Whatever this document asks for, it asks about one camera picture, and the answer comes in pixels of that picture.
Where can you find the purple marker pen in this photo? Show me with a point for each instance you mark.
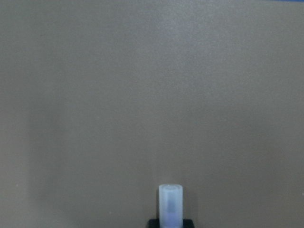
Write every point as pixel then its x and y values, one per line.
pixel 171 206

